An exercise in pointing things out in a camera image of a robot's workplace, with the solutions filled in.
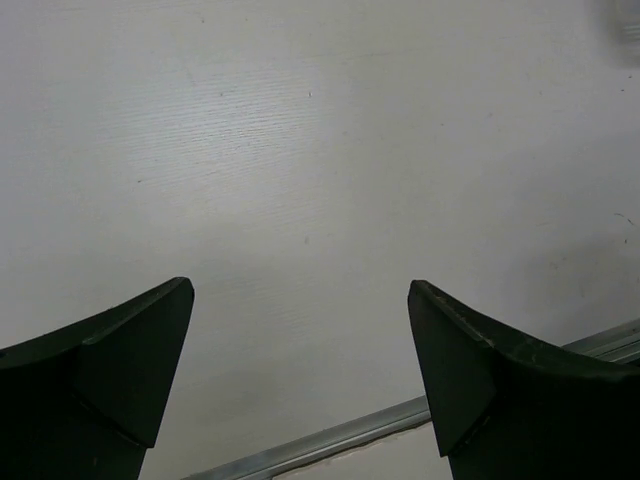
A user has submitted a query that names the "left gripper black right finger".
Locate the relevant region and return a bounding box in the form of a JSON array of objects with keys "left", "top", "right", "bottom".
[{"left": 408, "top": 280, "right": 639, "bottom": 479}]

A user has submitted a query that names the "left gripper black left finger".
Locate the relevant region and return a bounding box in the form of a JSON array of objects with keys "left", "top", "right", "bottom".
[{"left": 1, "top": 277, "right": 194, "bottom": 479}]

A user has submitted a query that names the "aluminium table edge rail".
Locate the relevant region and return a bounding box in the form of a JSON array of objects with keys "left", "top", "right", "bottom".
[{"left": 190, "top": 320, "right": 639, "bottom": 480}]

